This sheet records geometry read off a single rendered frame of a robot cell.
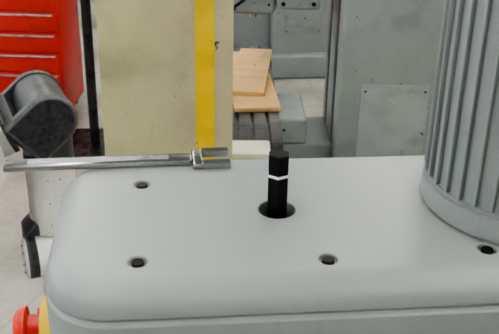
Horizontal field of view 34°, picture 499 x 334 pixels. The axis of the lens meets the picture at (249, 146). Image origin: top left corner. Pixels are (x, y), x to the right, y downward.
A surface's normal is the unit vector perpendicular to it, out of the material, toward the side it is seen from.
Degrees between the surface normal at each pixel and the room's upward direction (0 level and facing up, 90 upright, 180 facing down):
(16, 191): 0
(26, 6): 90
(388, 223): 0
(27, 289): 0
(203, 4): 90
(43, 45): 90
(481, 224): 90
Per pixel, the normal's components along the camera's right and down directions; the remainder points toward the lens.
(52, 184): 0.37, 0.39
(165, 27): 0.09, 0.43
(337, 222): 0.02, -0.90
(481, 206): -0.68, 0.31
